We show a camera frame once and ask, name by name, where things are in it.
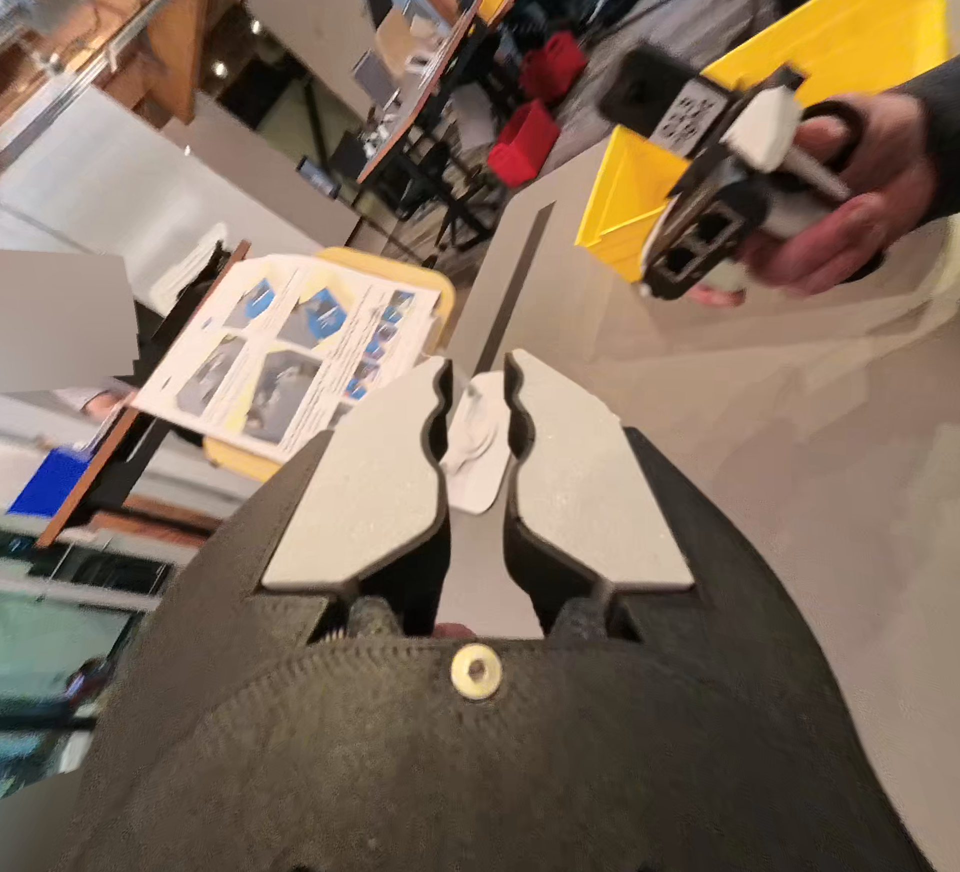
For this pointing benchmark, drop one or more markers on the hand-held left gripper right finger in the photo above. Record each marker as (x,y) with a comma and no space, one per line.
(592,504)

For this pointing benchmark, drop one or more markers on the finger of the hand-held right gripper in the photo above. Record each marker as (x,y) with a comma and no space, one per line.
(658,238)
(729,278)

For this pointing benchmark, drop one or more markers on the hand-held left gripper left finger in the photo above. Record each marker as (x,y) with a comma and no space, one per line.
(360,497)

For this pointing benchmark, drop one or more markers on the black ethernet splitter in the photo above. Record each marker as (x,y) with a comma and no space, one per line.
(731,242)

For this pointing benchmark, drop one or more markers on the yellow plastic bin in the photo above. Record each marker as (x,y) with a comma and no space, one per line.
(630,189)

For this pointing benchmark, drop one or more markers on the person's right forearm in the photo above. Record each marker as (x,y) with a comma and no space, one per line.
(945,137)

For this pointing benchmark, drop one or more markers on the person's right hand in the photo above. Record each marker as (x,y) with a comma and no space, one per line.
(892,174)

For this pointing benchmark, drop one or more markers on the red plastic bin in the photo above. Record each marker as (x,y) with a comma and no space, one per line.
(559,62)
(525,144)

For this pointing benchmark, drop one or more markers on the printed instruction sheet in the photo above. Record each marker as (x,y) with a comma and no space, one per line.
(300,332)

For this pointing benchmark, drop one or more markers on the blue box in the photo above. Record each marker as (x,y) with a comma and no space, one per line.
(49,482)

